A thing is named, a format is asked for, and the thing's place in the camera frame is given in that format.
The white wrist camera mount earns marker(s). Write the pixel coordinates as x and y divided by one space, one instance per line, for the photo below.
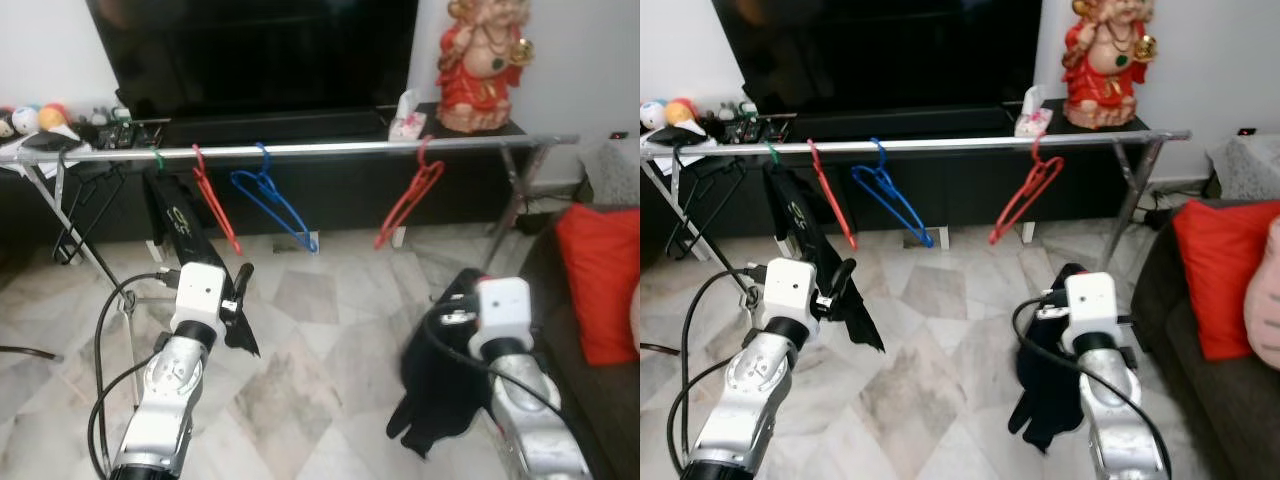
200 295
790 290
1090 305
500 310

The blue plastic hanger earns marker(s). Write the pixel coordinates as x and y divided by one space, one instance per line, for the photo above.
311 244
927 240

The orange round plush toy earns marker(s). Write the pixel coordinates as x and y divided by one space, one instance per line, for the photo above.
681 112
53 117

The pink cat face pillow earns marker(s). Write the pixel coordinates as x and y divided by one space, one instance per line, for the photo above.
1265 300

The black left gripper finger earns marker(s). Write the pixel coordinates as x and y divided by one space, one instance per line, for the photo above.
243 282
844 279

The black television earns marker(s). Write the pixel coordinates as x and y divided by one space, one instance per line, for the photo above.
250 50
880 45

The white papers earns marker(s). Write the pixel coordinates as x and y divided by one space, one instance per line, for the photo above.
648 148
10 150

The black soundbar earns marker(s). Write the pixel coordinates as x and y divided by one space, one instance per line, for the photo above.
280 128
905 124

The dark garment with red stripe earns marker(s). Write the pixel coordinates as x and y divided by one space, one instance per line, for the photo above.
1045 400
440 400

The white lace table cloth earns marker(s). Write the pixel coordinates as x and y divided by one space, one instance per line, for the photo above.
612 172
1245 167

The white round plush toy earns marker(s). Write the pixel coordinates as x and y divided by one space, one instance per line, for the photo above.
26 121
654 115

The red plastic hanger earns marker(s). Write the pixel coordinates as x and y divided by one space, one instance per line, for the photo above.
841 225
997 235
226 228
385 238

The white pink tissue box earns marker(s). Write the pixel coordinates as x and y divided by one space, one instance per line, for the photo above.
406 122
1033 118

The dark grey sofa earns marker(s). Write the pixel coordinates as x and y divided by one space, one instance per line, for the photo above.
560 400
1220 410

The green hanger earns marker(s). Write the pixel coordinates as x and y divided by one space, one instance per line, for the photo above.
159 160
772 154

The black electronics pile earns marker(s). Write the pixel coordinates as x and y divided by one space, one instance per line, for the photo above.
745 122
120 128

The silver metal clothes rack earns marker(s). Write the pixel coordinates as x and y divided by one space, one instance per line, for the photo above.
340 146
950 141

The black round plush toy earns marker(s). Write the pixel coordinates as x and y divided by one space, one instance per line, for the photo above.
6 125

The black t-shirt with green print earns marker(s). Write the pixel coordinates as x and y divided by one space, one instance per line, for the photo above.
795 210
175 215

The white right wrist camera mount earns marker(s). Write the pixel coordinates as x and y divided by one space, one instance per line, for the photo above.
1090 305
500 310

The red laughing buddha statue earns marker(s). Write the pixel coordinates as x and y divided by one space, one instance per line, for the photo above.
485 70
1110 65

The black wallet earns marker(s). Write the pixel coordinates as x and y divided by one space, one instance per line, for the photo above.
675 136
52 141

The black tv cabinet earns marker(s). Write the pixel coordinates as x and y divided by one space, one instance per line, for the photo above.
960 190
340 195

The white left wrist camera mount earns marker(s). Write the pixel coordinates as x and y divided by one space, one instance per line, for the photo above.
790 290
200 295

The red cushion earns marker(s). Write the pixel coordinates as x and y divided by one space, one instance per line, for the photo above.
1215 275
600 280

